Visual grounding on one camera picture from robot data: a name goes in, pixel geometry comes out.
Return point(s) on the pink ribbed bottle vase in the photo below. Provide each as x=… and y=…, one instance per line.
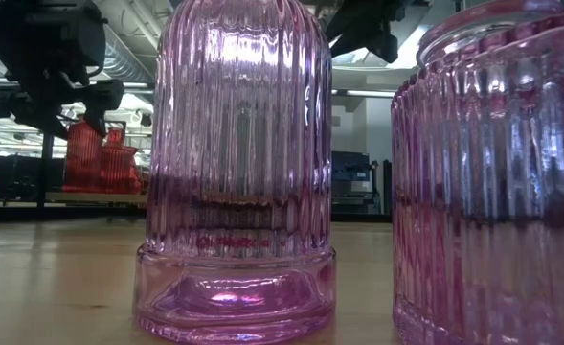
x=233, y=144

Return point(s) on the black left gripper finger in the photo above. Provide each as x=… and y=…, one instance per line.
x=96, y=122
x=54, y=122

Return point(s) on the red ribbed glass vase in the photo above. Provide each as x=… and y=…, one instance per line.
x=83, y=163
x=121, y=167

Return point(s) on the black background machine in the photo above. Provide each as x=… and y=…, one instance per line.
x=353, y=182

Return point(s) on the black workbench row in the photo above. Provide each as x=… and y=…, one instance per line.
x=18, y=175

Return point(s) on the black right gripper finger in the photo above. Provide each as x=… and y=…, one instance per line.
x=367, y=33

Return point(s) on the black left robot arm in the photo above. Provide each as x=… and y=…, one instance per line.
x=37, y=33

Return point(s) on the pink ribbed wide-mouth vase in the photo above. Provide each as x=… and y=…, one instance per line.
x=492, y=191

